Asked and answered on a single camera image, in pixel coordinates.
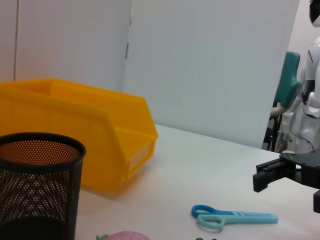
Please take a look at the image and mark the pink toy peach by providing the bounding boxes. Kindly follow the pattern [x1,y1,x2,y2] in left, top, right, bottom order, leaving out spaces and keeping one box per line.
[96,230,151,240]

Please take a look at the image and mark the white partition board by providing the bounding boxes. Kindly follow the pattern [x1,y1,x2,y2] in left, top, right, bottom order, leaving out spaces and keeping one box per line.
[122,0,301,151]

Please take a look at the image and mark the blue and teal scissors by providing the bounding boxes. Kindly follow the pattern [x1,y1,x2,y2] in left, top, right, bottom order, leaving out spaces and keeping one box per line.
[191,204,279,233]

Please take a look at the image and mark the black mesh pen holder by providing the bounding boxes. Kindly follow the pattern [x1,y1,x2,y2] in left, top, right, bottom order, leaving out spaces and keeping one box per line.
[0,132,87,240]

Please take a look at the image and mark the white humanoid robot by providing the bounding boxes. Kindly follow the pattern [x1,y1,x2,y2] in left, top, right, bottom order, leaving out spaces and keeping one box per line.
[279,0,320,155]

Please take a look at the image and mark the yellow plastic storage bin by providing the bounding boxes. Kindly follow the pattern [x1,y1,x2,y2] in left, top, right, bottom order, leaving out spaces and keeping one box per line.
[0,77,159,195]

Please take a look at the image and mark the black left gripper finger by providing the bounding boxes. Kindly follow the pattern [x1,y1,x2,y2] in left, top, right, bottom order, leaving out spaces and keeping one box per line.
[252,157,302,193]
[312,189,320,214]

